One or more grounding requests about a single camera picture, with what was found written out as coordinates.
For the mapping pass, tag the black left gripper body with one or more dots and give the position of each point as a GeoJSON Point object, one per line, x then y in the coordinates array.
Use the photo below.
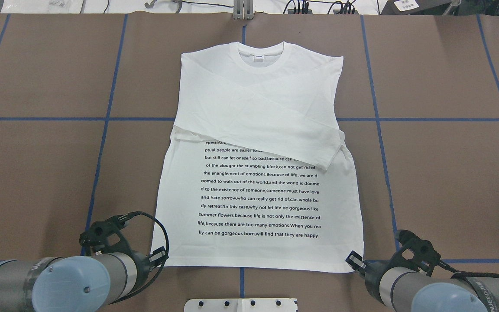
{"type": "Point", "coordinates": [145, 263]}

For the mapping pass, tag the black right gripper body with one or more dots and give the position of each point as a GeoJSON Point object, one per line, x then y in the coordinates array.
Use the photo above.
{"type": "Point", "coordinates": [370, 269]}

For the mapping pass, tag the white long-sleeve printed shirt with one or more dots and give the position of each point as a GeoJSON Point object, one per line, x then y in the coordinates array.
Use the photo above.
{"type": "Point", "coordinates": [257, 173]}

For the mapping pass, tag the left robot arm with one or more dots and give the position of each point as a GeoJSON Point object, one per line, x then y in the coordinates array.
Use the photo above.
{"type": "Point", "coordinates": [74, 284]}

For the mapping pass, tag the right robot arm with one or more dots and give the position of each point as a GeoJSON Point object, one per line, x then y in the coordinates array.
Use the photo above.
{"type": "Point", "coordinates": [407, 285]}

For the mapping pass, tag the black power strip plugs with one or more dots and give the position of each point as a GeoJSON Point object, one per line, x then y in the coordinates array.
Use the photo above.
{"type": "Point", "coordinates": [332, 7]}

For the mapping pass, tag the black box with label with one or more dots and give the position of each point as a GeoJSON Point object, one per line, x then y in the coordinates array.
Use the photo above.
{"type": "Point", "coordinates": [415, 7]}

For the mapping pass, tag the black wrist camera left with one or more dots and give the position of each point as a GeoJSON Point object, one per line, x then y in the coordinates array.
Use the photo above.
{"type": "Point", "coordinates": [106, 237]}

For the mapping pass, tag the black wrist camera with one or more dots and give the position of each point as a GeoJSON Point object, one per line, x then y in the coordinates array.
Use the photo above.
{"type": "Point", "coordinates": [417, 254]}
{"type": "Point", "coordinates": [106, 237]}

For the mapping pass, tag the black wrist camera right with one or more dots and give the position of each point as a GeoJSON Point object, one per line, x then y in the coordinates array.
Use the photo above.
{"type": "Point", "coordinates": [417, 254]}

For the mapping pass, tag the white perforated base plate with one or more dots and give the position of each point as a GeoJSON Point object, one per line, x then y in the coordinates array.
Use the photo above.
{"type": "Point", "coordinates": [242, 305]}

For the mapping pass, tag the grey aluminium post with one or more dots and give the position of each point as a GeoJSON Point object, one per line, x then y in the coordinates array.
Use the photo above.
{"type": "Point", "coordinates": [243, 10]}

